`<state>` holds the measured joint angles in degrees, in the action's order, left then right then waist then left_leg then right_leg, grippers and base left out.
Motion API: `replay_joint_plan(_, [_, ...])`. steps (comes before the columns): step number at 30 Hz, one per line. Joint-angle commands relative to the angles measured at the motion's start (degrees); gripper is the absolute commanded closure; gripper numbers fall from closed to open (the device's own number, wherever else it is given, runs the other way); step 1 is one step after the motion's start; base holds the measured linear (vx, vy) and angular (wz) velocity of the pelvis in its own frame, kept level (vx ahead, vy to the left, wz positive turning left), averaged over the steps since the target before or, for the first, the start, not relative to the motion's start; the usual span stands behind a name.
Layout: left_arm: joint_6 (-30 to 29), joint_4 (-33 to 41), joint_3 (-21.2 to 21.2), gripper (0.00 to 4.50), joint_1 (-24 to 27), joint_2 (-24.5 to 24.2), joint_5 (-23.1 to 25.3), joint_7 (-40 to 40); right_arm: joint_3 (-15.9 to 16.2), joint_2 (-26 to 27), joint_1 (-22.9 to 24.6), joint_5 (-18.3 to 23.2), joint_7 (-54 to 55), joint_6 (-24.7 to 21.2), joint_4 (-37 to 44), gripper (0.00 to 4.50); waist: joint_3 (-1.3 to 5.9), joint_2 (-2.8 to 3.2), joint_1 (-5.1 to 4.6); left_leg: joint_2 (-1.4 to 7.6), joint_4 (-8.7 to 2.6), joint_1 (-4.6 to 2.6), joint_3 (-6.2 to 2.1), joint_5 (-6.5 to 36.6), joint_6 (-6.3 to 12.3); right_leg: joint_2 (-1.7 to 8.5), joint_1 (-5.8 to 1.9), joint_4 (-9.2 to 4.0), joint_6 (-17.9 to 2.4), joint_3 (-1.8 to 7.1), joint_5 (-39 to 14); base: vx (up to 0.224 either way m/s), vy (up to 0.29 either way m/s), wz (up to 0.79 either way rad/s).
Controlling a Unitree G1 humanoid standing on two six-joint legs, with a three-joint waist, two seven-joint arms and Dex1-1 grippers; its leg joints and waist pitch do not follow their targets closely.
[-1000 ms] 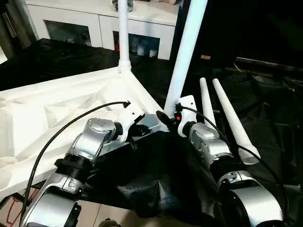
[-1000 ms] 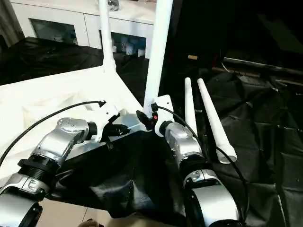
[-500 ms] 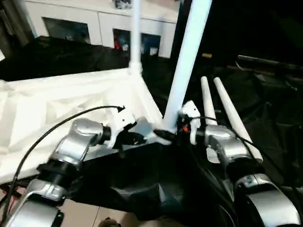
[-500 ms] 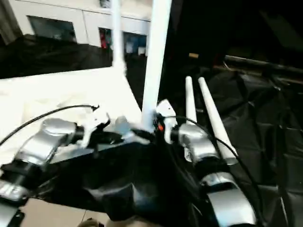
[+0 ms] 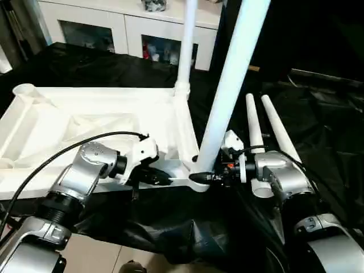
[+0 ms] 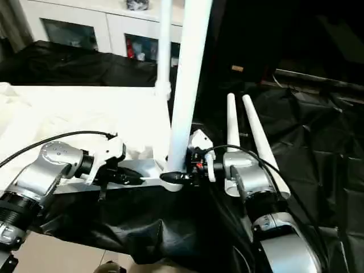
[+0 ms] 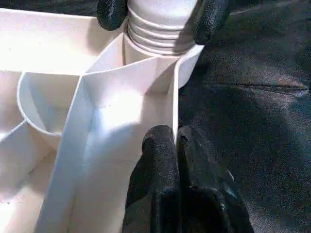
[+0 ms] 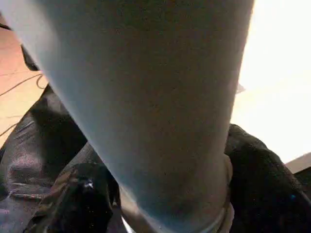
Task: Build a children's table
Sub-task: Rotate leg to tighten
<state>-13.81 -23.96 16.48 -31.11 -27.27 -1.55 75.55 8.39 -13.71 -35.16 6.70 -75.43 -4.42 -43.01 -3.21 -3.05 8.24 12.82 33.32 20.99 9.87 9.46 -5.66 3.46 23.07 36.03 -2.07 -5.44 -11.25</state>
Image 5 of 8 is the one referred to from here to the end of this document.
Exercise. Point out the white plastic table leg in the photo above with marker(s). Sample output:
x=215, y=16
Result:
x=230, y=85
x=280, y=131
x=254, y=125
x=186, y=45

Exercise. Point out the white plastic table top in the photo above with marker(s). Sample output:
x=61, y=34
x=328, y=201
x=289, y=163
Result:
x=85, y=108

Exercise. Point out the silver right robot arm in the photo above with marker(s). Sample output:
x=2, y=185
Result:
x=287, y=179

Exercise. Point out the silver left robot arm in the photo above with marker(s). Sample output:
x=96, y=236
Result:
x=82, y=170

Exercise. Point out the black plastic mat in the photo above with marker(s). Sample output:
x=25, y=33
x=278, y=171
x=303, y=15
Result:
x=324, y=142

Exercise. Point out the small tan label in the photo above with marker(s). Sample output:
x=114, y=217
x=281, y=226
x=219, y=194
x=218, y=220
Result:
x=253, y=68

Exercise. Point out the red bottle in cabinet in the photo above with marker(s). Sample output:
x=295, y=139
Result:
x=147, y=54

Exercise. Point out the long black bar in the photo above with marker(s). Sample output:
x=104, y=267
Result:
x=330, y=76

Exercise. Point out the white cabinet with glass doors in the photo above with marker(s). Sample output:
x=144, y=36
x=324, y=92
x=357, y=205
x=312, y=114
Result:
x=114, y=17

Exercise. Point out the grey object on cabinet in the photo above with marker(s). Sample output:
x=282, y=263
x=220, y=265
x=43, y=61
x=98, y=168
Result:
x=154, y=4

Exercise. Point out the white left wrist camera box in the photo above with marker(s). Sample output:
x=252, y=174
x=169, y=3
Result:
x=143, y=152

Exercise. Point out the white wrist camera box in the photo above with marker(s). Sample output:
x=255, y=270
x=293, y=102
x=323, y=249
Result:
x=232, y=141
x=143, y=152

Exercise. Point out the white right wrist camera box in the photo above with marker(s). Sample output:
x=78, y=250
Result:
x=232, y=141

